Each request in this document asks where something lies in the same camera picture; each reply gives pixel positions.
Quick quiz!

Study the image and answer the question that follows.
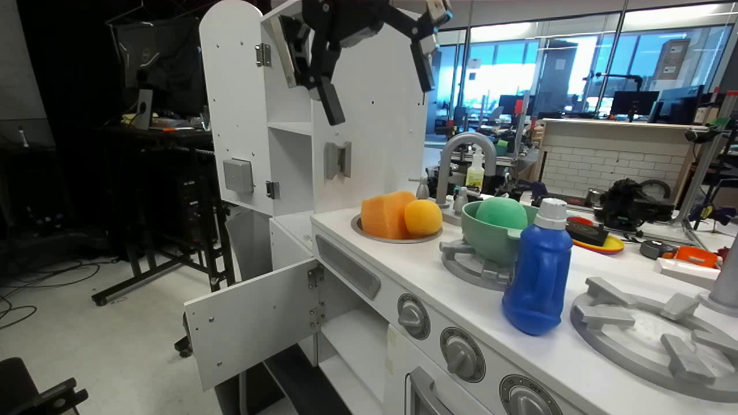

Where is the grey post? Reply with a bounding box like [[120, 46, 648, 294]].
[[707, 238, 738, 312]]

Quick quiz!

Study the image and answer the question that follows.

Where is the grey stove knob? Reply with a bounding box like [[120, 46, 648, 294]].
[[439, 326, 489, 384], [395, 292, 435, 340], [499, 374, 563, 415]]

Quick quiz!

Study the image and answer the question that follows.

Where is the black metal rack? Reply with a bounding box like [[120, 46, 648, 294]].
[[90, 113, 237, 309]]

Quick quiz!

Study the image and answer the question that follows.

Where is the grey side handle plate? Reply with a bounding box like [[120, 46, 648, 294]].
[[323, 138, 355, 182]]

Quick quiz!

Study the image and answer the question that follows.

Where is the orange toy fruit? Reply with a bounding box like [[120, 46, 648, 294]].
[[361, 189, 420, 242]]

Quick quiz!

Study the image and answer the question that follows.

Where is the green bowl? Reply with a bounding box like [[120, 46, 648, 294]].
[[460, 197, 541, 266]]

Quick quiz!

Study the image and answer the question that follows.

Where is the orange hand tool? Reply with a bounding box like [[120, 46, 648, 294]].
[[658, 242, 724, 283]]

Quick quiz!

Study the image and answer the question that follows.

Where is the blue detergent bottle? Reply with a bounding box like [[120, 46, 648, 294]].
[[500, 196, 578, 339]]

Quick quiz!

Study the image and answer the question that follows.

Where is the yellow plate with toys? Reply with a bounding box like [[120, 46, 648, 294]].
[[565, 213, 627, 256]]

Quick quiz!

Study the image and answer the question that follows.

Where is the white toy kitchen unit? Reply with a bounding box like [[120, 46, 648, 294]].
[[262, 0, 738, 415]]

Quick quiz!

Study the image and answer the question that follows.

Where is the grey door handle plate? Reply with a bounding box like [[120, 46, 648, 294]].
[[221, 156, 256, 197]]

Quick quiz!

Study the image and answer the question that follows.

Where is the green foam ball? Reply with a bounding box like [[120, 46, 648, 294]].
[[476, 196, 530, 229]]

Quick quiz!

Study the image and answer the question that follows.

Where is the black chair base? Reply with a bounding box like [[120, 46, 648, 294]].
[[0, 354, 90, 415]]

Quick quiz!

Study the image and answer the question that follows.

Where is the yellow foam ball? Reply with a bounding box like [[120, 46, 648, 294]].
[[401, 197, 445, 238]]

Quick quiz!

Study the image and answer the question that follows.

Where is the black cable bundle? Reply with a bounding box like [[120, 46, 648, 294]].
[[598, 178, 674, 229]]

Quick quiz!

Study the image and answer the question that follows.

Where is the small spray bottle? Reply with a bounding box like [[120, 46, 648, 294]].
[[464, 142, 489, 194]]

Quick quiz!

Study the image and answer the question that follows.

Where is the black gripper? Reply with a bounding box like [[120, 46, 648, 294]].
[[280, 0, 456, 129]]

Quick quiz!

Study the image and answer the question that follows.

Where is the grey toy faucet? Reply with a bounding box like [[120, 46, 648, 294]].
[[436, 130, 499, 209]]

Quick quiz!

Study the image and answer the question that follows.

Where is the grey burner grate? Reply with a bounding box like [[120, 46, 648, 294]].
[[571, 274, 738, 404], [439, 238, 515, 292]]

